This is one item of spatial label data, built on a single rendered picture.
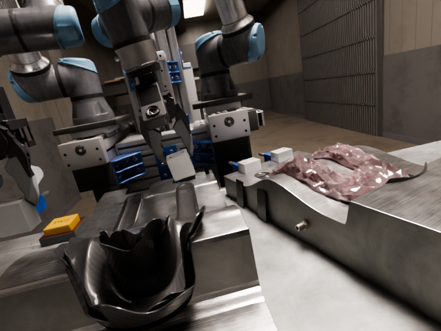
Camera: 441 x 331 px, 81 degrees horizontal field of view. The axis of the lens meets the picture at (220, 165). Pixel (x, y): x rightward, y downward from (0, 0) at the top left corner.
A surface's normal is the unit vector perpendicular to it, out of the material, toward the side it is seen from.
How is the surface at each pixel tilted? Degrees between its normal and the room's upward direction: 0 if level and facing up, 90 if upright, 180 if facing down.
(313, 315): 0
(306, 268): 0
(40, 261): 3
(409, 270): 90
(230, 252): 83
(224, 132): 90
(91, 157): 90
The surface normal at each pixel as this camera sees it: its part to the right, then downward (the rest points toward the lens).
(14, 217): 0.16, 0.26
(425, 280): -0.88, 0.28
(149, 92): -0.13, -0.56
